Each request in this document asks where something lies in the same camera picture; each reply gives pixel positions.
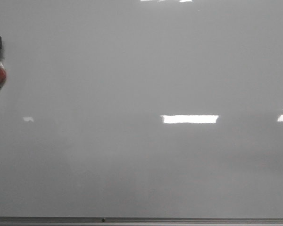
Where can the white whiteboard with metal frame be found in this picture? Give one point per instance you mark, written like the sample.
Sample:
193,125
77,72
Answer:
141,112

